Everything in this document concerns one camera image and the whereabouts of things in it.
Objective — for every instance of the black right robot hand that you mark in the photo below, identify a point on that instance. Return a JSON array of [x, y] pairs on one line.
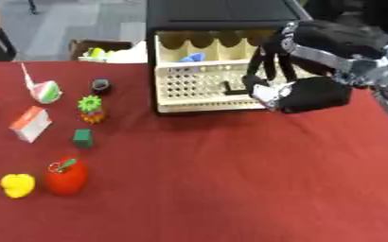
[[313, 94]]

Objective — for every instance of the pale compartment drawer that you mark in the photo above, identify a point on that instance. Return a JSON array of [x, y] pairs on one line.
[[203, 82]]

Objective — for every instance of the blue object in drawer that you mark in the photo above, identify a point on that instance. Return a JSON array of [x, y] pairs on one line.
[[193, 57]]

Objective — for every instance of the black cabinet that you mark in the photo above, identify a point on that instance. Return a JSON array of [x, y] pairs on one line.
[[219, 12]]

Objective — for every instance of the small black round object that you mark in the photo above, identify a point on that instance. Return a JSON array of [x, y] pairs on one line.
[[100, 85]]

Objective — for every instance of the yellow-green toy in box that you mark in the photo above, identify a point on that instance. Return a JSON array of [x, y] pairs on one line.
[[97, 53]]

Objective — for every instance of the toy pineapple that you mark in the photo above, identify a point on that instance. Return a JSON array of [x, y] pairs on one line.
[[91, 110]]

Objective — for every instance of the brown cardboard box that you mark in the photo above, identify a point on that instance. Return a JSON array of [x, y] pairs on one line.
[[95, 47]]

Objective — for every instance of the green block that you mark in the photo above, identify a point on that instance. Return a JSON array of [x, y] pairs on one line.
[[82, 138]]

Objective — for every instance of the toy watermelon slice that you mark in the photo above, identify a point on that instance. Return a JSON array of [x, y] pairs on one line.
[[45, 91]]

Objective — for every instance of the white and orange box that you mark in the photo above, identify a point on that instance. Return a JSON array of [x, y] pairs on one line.
[[30, 124]]

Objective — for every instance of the yellow toy fruit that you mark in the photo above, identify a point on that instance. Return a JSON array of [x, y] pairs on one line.
[[18, 185]]

